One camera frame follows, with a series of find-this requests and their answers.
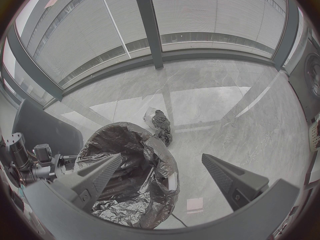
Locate white trash bin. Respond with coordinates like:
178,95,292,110
167,173,180,192

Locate crumpled clear wrapper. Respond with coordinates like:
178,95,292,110
143,106,157,129

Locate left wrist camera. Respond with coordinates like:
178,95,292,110
33,145,52,168

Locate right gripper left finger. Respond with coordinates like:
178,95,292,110
71,153,123,212

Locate grey washing machine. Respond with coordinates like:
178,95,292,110
287,29,320,121

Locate black cable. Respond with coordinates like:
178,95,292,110
170,212,188,227

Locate window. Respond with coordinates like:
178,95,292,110
0,0,302,109

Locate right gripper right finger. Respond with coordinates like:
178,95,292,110
201,153,269,212

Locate crumpled black plastic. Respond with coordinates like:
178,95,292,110
151,109,173,147

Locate white perforated basket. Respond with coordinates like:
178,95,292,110
308,120,320,153

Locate black plastic bag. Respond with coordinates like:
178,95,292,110
73,121,180,230

